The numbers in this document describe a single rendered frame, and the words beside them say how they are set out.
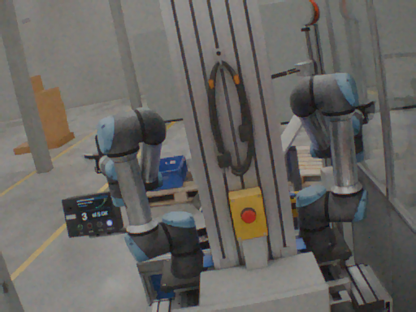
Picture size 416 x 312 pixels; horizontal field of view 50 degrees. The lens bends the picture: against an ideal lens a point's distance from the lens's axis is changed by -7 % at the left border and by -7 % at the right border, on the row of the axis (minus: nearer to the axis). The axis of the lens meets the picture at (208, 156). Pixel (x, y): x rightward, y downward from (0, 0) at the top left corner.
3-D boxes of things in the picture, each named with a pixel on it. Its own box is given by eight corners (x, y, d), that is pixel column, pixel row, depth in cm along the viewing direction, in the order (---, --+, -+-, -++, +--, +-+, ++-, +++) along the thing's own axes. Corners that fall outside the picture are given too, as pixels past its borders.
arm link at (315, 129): (276, 99, 156) (312, 166, 194) (308, 96, 151) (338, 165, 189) (279, 71, 161) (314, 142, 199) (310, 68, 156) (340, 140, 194)
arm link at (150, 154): (163, 93, 163) (153, 172, 202) (134, 101, 159) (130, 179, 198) (177, 118, 158) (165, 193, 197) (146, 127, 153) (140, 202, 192)
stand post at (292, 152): (314, 309, 300) (294, 145, 268) (317, 317, 291) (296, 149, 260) (308, 310, 300) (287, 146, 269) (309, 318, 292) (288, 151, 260)
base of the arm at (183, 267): (209, 275, 172) (204, 252, 169) (169, 281, 172) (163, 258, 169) (209, 255, 186) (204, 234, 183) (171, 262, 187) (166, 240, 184)
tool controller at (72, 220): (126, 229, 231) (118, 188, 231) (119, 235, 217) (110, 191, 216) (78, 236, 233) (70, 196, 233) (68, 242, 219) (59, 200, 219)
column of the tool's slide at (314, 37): (339, 281, 325) (308, 24, 276) (347, 284, 319) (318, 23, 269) (333, 285, 322) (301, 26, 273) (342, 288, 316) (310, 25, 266)
